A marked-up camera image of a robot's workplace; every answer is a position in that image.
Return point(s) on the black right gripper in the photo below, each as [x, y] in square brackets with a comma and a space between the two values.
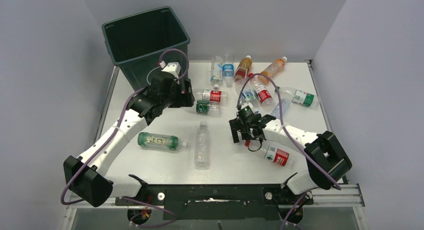
[237, 125]

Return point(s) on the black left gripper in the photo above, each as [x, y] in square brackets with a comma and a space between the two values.
[184, 100]

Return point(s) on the clear bottle dark green label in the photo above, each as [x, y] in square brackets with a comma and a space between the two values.
[209, 108]

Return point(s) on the clear bottle red label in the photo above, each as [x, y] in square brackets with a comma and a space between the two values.
[221, 97]

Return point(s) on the clear unlabelled bottle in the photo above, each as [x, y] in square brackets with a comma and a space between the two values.
[202, 147]

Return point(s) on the red label bottle red cap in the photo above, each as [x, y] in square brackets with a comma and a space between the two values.
[270, 153]

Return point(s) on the green tinted bottle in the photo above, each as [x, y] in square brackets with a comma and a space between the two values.
[159, 141]

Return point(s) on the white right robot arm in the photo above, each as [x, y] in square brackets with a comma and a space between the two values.
[327, 161]

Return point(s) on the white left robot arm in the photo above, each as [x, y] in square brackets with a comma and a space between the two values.
[85, 175]

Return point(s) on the dark green trash bin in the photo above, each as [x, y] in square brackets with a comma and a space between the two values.
[135, 42]

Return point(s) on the clear bottle blue green label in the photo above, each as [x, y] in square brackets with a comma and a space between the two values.
[247, 95]

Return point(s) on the clear bottle red cap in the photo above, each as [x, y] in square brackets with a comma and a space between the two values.
[262, 94]

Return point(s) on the white blue label bottle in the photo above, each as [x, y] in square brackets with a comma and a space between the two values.
[216, 78]

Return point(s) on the brown tea bottle red label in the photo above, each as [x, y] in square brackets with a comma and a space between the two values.
[243, 68]

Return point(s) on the clear bottle green cap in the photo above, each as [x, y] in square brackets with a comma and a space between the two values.
[299, 97]

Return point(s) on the orange juice bottle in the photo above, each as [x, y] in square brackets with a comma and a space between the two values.
[275, 67]

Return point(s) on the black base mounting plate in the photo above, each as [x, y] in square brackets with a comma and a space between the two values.
[220, 201]

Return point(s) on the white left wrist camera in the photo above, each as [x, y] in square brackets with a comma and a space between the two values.
[173, 68]

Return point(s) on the aluminium frame rail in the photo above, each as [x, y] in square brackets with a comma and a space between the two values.
[331, 209]

